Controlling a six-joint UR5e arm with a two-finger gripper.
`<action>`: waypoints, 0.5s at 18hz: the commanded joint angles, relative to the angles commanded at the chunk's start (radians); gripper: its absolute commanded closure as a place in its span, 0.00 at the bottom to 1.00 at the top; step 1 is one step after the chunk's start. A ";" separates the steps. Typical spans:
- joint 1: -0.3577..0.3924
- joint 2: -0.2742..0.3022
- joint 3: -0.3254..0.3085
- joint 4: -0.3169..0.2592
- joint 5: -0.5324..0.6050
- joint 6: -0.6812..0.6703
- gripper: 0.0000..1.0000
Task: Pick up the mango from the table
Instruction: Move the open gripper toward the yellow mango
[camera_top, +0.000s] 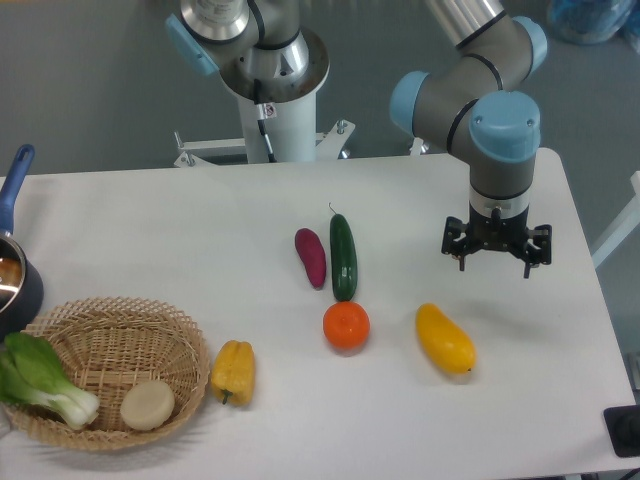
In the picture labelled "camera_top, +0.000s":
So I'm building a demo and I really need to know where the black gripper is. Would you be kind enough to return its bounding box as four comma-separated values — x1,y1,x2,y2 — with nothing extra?
441,205,552,279

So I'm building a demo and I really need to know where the yellow mango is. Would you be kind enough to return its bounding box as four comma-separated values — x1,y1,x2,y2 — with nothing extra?
415,303,476,375

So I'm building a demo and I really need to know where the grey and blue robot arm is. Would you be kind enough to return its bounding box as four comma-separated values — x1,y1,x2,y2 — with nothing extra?
165,1,552,268

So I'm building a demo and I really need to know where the green cucumber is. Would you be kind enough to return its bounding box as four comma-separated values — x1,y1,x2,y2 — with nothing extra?
329,205,358,302

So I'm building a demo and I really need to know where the orange fruit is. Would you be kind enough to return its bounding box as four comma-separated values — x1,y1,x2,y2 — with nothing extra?
323,301,370,350

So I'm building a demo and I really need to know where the purple sweet potato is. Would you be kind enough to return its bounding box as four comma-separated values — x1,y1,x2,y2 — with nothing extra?
294,228,327,289

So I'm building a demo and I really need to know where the black device at table edge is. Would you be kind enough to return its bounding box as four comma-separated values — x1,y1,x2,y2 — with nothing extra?
603,405,640,458

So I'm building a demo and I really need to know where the blue plastic bag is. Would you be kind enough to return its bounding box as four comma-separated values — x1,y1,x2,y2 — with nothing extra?
546,0,639,54

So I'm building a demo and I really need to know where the yellow bell pepper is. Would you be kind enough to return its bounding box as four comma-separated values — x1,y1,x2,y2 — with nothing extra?
210,340,256,407

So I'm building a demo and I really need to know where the woven bamboo basket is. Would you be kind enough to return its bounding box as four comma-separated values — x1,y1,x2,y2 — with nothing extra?
4,297,210,451

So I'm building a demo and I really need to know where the round beige bun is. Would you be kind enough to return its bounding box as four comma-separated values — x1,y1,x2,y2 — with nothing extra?
120,380,175,431

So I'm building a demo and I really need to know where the green bok choy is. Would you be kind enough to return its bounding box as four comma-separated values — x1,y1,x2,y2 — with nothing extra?
1,332,100,430

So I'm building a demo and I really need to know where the white frame at right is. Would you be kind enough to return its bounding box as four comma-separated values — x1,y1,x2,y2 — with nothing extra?
591,171,639,269

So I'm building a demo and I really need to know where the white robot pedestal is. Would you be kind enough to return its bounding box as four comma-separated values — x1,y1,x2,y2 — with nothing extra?
174,27,355,167

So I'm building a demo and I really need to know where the black cable on pedestal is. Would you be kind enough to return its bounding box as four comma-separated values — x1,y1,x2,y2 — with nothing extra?
251,78,278,164

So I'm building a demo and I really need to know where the blue pot with handle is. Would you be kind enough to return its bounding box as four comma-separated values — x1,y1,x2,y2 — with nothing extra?
1,144,44,341

